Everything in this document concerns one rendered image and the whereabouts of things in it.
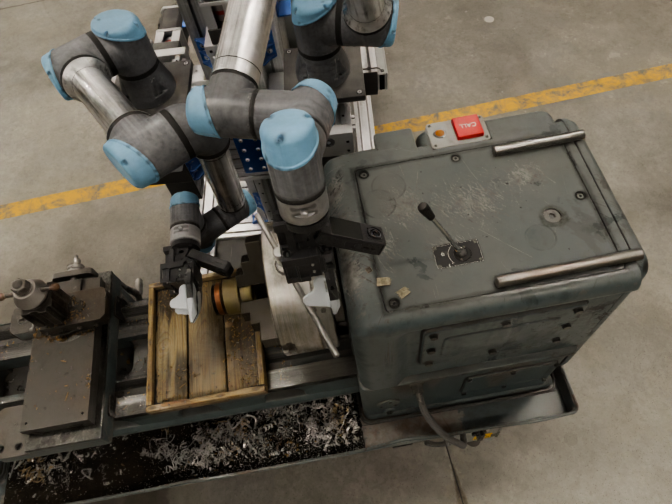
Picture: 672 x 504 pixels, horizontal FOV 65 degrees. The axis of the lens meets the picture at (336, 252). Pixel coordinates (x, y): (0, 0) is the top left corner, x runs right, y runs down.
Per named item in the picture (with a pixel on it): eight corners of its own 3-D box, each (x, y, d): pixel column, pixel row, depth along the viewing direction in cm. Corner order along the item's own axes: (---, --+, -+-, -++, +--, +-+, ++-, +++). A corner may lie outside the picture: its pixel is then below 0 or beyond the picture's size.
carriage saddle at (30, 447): (123, 278, 155) (114, 269, 150) (114, 442, 131) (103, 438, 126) (22, 297, 155) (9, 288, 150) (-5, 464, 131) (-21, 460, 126)
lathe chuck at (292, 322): (309, 243, 145) (294, 193, 115) (329, 358, 134) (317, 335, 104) (277, 249, 145) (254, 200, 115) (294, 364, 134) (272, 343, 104)
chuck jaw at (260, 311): (287, 292, 121) (293, 339, 114) (291, 303, 125) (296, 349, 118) (240, 301, 121) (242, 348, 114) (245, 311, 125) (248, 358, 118)
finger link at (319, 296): (308, 317, 92) (298, 273, 87) (341, 311, 92) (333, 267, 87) (308, 328, 89) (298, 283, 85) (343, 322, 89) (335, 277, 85)
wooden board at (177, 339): (257, 271, 152) (253, 264, 149) (268, 394, 134) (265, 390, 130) (154, 290, 152) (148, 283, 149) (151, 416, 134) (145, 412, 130)
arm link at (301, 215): (322, 168, 79) (329, 203, 73) (327, 192, 82) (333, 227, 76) (273, 177, 79) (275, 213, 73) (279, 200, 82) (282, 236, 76)
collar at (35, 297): (50, 277, 127) (43, 271, 124) (46, 306, 123) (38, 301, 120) (17, 283, 127) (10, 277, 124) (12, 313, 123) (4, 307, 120)
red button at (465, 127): (475, 119, 123) (477, 113, 121) (483, 138, 120) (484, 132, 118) (450, 124, 123) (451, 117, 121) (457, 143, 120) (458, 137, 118)
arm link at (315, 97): (267, 72, 81) (246, 111, 74) (339, 75, 79) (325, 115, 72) (274, 117, 87) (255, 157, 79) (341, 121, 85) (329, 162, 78)
